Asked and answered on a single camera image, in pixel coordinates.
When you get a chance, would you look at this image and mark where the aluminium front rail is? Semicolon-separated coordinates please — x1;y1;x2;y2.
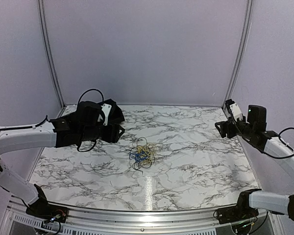
0;193;280;235

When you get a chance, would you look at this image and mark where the left aluminium frame post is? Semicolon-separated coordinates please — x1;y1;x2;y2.
37;0;66;109

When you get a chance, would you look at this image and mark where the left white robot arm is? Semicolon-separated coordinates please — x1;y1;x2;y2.
0;99;125;218

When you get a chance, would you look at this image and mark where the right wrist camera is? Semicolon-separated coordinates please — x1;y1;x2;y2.
229;103;244;121

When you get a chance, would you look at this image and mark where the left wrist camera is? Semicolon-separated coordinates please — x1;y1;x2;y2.
98;103;112;126

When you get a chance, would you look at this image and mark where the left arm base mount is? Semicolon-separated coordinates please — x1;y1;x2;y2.
23;200;69;223

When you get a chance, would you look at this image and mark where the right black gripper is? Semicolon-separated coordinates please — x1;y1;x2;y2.
215;116;255;140

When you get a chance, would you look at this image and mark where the blue cable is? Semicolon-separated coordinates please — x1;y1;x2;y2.
128;149;147;164

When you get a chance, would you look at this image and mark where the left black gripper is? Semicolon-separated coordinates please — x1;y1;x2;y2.
80;122;125;143

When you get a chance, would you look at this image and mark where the aluminium frame post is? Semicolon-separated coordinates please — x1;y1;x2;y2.
37;0;66;109
223;0;254;102

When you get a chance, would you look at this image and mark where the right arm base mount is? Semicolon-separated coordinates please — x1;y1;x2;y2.
213;207;259;224

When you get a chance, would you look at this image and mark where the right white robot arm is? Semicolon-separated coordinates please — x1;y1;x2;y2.
215;99;294;224

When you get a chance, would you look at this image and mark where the right aluminium frame post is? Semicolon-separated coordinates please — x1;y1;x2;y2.
223;0;254;102

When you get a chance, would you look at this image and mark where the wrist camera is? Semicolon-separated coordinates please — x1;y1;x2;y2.
98;103;112;126
229;103;244;121

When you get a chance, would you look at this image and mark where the yellow cable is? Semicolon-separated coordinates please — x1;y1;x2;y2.
133;144;159;165

